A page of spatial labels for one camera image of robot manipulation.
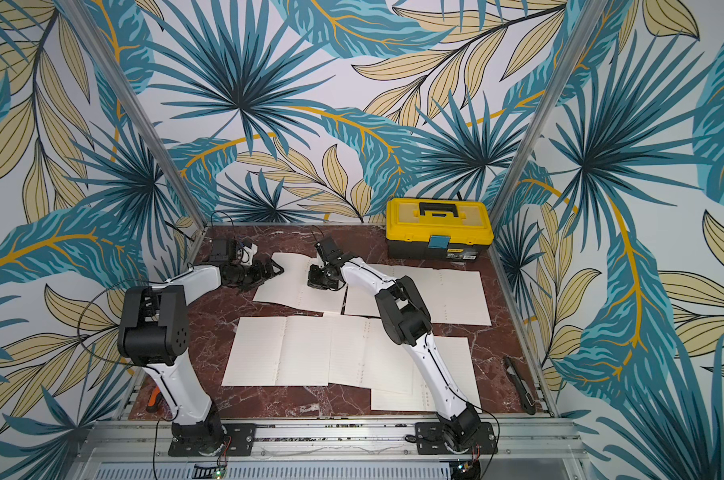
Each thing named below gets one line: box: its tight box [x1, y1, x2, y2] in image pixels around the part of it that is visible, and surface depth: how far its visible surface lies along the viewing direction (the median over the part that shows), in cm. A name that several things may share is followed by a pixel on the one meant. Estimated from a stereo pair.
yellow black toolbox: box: [385, 197, 495, 260], surface depth 101 cm
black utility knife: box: [503, 355, 536, 415], surface depth 83 cm
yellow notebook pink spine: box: [253, 252, 347, 313], surface depth 100 cm
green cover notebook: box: [221, 316, 332, 387], surface depth 90 cm
